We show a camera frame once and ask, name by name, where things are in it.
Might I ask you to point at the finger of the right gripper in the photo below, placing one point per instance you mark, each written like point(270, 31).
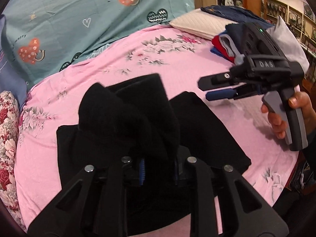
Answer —
point(237, 93)
point(217, 81)

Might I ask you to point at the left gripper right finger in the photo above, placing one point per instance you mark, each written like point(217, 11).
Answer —
point(223, 203)

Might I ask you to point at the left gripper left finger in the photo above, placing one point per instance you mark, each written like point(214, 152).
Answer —
point(92, 203)

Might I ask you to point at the black pants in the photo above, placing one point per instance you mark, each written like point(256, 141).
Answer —
point(136, 119)

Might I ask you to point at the right hand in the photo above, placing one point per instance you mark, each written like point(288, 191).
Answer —
point(299, 100)

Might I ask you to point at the lilac grey garment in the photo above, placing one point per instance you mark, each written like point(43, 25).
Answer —
point(288, 44)

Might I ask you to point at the red folded garment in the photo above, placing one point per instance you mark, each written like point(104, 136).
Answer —
point(224, 46)

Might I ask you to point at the navy folded garment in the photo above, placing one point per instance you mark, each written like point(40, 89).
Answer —
point(236, 33)

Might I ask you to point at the dark blue folded jeans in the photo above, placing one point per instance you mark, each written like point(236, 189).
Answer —
point(236, 14)

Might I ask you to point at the cream quilted pillow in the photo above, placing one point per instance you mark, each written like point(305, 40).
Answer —
point(201, 24)

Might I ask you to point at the wooden cabinet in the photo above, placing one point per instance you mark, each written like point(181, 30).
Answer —
point(298, 14)

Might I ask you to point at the pink floral bed sheet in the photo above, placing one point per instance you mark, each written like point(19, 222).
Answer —
point(181, 59)

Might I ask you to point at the red floral pillow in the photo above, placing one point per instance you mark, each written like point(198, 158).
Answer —
point(9, 135)

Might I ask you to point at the blue pillow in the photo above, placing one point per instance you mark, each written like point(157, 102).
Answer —
point(10, 80)

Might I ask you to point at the teal patterned blanket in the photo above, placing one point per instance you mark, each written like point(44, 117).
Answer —
point(40, 37)

